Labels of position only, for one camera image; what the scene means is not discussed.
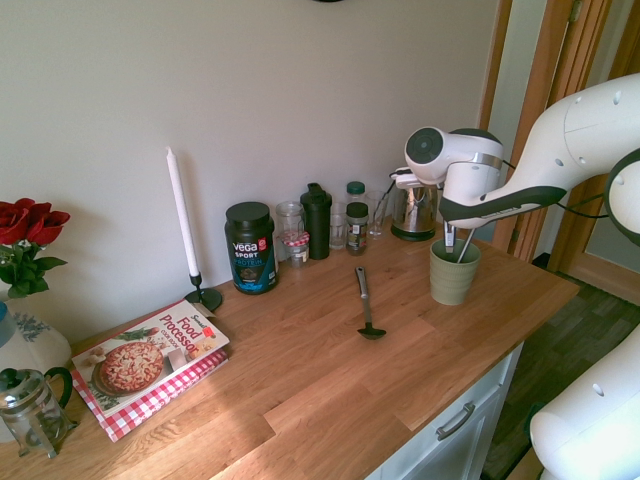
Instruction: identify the wooden door frame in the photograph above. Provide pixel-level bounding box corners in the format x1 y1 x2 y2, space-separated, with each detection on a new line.
477 0 640 281

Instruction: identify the food processor cookbook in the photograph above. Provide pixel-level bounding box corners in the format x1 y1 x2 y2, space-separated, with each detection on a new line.
71 299 231 420

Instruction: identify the white cabinet drawer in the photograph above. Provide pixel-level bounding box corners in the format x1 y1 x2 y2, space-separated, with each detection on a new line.
369 344 524 480

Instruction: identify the stainless steel electric kettle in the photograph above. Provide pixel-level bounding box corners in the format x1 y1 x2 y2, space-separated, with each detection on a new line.
391 185 440 236

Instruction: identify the red checked cookbook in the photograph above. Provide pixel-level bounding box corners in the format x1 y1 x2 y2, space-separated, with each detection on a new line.
71 349 230 444

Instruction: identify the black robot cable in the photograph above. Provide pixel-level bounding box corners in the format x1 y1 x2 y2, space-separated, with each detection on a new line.
502 158 614 219

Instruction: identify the glass french press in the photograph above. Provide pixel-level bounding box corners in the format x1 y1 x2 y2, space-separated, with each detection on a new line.
0 367 80 460

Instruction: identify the clear glass tumbler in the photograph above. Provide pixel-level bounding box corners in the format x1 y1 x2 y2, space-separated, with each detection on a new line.
328 201 349 251

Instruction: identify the spice jar black lid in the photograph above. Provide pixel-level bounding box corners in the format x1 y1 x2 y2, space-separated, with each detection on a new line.
345 201 370 257

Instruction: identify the green rose foliage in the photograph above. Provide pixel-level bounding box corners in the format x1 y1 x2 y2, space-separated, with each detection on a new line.
0 238 69 301

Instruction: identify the black kettle base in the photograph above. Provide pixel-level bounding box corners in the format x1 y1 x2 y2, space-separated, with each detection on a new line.
389 224 437 243

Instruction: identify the small jar red checked lid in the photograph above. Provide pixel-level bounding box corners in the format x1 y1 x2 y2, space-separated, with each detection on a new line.
278 231 312 269

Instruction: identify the tall empty glass jar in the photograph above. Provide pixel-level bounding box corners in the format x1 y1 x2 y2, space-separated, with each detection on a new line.
275 200 307 236

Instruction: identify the black shaker bottle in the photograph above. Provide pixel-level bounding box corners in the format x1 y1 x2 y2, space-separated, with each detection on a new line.
299 182 334 261

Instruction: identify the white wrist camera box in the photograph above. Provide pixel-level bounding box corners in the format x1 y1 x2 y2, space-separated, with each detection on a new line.
389 167 421 190

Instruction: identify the silver drawer handle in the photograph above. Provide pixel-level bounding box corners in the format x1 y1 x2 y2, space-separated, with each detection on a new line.
434 402 476 442

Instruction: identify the red rose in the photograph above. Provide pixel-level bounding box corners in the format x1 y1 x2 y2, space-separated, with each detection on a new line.
0 197 37 247
25 208 72 247

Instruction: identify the white floral vase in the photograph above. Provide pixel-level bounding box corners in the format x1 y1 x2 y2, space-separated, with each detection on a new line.
0 297 73 444

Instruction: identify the small black steel ladle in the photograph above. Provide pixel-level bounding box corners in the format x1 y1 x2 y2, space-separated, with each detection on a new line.
354 266 387 344

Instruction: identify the black candle holder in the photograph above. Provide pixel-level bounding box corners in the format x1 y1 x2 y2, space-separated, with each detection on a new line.
184 272 224 312

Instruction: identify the tall white candle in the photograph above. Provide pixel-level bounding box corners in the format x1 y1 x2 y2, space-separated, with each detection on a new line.
164 145 200 279

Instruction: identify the green ribbed utensil holder cup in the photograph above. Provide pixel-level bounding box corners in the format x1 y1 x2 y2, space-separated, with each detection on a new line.
429 238 482 307

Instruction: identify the black protein powder tub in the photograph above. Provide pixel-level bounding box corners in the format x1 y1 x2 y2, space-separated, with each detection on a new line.
224 201 280 296

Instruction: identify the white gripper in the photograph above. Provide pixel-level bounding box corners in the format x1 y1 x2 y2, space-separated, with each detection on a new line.
438 198 484 249

